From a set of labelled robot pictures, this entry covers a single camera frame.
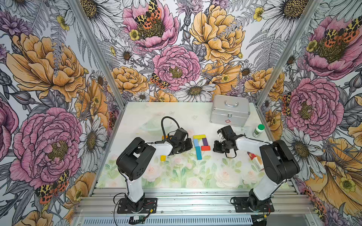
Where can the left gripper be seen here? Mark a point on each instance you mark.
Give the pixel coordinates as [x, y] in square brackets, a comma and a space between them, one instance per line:
[189, 145]

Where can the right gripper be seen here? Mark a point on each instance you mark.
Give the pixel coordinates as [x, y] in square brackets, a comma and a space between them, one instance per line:
[216, 148]

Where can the light blue block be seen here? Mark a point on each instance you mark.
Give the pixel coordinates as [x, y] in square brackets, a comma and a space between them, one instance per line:
[196, 142]

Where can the teal block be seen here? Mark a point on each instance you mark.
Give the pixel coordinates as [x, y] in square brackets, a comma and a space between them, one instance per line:
[198, 153]

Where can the red block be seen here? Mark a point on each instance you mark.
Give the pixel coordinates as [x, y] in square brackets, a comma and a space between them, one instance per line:
[205, 148]

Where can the purple block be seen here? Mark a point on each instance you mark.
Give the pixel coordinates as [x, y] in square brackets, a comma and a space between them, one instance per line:
[205, 142]

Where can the yellow long block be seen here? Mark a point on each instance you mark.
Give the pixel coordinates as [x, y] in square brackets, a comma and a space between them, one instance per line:
[163, 158]

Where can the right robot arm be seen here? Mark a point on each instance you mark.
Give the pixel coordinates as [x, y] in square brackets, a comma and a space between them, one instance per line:
[279, 166]

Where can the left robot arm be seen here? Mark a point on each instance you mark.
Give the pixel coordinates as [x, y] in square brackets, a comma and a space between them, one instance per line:
[134, 160]

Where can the silver metal case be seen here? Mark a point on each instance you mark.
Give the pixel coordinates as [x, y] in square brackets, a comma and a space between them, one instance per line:
[229, 110]

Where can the white green-capped bottle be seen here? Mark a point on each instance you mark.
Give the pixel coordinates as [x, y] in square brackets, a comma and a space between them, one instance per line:
[258, 130]

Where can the clear glass bowl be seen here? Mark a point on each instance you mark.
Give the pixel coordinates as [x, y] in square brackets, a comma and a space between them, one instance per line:
[154, 124]

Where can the red bandage box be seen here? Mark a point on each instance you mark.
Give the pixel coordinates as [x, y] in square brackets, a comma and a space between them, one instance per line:
[256, 161]

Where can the aluminium rail frame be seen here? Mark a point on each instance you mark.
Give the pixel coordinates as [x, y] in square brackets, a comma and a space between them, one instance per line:
[199, 207]

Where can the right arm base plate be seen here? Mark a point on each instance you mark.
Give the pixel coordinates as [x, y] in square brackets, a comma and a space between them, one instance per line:
[252, 204]

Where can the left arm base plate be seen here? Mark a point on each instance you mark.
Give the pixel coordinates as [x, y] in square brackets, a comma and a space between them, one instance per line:
[143, 206]

